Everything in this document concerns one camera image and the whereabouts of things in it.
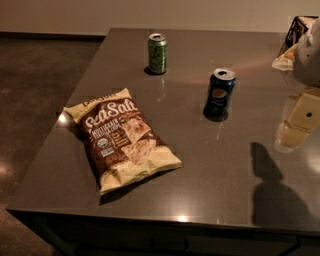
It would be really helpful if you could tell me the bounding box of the green soda can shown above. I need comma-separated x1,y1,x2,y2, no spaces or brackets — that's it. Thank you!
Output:
148,33,167,74

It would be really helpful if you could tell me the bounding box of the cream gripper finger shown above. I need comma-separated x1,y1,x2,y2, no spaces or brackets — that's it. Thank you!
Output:
288,92,320,132
275,122,309,149

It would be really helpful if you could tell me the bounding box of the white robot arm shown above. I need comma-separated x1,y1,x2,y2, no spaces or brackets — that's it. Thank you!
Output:
272,16,320,153

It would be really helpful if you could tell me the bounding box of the brown sea salt chip bag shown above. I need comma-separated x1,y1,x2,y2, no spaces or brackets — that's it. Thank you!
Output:
64,89,182,194

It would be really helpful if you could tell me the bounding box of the yellow snack bag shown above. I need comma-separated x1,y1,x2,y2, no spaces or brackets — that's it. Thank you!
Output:
272,44,297,71

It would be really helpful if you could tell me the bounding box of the black wire rack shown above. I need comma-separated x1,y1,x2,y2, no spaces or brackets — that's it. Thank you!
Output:
285,16,319,48

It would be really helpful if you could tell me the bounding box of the blue pepsi can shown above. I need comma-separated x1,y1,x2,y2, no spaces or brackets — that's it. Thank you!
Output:
204,68,236,118

